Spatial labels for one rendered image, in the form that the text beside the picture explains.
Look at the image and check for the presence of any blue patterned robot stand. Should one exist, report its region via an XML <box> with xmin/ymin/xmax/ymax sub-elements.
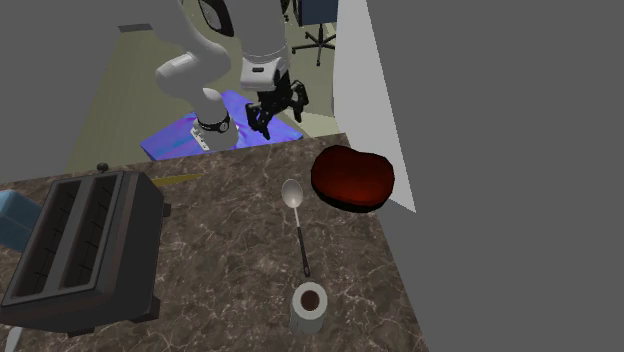
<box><xmin>139</xmin><ymin>89</ymin><xmax>305</xmax><ymax>163</ymax></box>

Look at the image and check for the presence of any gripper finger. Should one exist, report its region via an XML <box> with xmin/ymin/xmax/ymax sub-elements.
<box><xmin>289</xmin><ymin>79</ymin><xmax>310</xmax><ymax>124</ymax></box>
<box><xmin>245</xmin><ymin>101</ymin><xmax>275</xmax><ymax>142</ymax></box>

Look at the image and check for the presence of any blue office chair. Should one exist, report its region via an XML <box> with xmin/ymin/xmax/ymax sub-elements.
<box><xmin>279</xmin><ymin>0</ymin><xmax>340</xmax><ymax>67</ymax></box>

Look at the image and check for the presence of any dark grey toaster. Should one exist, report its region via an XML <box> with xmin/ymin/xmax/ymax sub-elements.
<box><xmin>0</xmin><ymin>162</ymin><xmax>172</xmax><ymax>339</ymax></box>

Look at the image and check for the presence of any white paper roll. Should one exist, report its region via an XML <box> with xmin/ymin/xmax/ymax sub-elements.
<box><xmin>289</xmin><ymin>281</ymin><xmax>329</xmax><ymax>337</ymax></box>

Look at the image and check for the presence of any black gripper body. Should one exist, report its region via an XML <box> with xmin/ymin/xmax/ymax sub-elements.
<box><xmin>256</xmin><ymin>69</ymin><xmax>295</xmax><ymax>117</ymax></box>

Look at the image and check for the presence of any dark red bowl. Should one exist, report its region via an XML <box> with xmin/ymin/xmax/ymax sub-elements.
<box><xmin>309</xmin><ymin>144</ymin><xmax>397</xmax><ymax>215</ymax></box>

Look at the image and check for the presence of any silver spoon with black handle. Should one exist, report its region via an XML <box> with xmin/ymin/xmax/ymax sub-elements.
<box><xmin>280</xmin><ymin>178</ymin><xmax>314</xmax><ymax>280</ymax></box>

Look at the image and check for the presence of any blue box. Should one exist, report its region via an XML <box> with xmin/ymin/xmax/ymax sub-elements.
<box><xmin>0</xmin><ymin>189</ymin><xmax>44</xmax><ymax>254</ymax></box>

